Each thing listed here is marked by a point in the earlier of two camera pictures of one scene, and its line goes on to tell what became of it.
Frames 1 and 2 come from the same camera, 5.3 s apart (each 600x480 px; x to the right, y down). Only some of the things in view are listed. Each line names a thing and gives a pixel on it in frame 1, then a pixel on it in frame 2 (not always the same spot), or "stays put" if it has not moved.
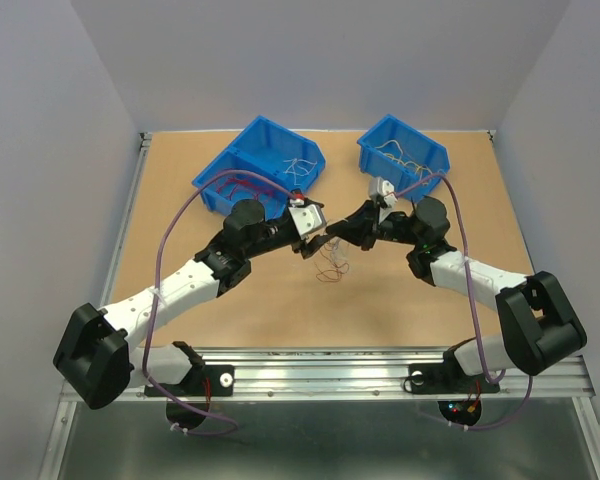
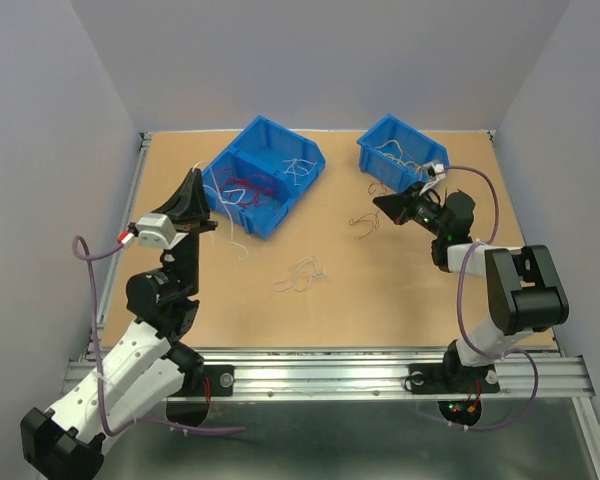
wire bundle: (332, 251) to (301, 275)
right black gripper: (360, 227) to (395, 205)
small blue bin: (403, 155) stays put
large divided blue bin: (273, 151) stays put
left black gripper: (310, 247) to (190, 205)
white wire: (300, 167) stays put
